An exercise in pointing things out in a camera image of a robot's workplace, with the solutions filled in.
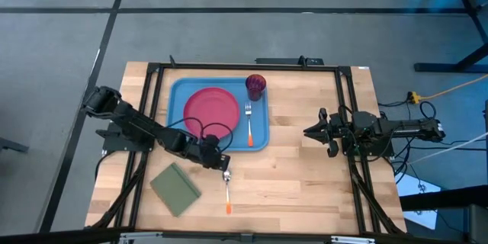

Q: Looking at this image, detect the yellow cable with plug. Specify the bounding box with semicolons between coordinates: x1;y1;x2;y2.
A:
406;74;488;105

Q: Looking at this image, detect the spoon with orange handle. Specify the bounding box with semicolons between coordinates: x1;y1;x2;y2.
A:
223;169;233;215

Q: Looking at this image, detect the pink plastic plate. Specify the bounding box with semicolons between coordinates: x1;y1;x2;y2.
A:
183;86;241;140

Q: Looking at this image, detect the black aluminium table frame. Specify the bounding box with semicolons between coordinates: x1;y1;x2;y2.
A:
87;60;407;236

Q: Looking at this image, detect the dark metal desk frame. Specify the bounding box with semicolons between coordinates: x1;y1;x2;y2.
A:
413;0;488;74

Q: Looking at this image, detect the grey furniture foot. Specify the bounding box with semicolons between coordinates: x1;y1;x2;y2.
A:
0;136;30;154

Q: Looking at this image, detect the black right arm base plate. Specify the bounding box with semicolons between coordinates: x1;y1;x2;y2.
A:
339;136;396;157

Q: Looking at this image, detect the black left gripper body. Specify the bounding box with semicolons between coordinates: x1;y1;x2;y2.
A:
196;135;232;172

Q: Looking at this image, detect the grey box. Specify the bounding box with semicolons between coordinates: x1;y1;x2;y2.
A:
467;204;488;244

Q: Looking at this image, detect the red faceted plastic cup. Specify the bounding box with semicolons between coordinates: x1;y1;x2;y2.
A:
245;74;267;102

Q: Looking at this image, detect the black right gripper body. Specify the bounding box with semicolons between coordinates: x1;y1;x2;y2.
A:
319;107;354;158

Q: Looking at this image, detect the fork with orange handle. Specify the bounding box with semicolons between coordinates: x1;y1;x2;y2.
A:
245;101;255;148

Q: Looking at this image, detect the black overhead mount beam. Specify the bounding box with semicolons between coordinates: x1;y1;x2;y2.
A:
0;226;488;244

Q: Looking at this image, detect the black metal beam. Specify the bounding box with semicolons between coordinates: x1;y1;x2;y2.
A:
399;185;488;211

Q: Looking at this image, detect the white sheet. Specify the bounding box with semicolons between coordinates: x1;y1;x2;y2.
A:
396;173;442;230

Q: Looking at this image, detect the silver metal bracket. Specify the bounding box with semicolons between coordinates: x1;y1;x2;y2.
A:
330;235;377;244
119;231;165;244

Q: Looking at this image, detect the white cable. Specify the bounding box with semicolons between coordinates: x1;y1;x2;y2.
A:
406;131;488;165

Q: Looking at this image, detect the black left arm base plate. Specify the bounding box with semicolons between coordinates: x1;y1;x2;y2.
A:
101;121;156;153

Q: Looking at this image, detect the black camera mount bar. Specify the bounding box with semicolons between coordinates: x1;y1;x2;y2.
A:
255;56;325;66

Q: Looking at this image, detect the blue plastic tray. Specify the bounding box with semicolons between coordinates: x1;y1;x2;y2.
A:
166;77;271;153

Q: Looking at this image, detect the green notebook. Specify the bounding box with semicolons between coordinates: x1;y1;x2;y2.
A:
149;162;202;218

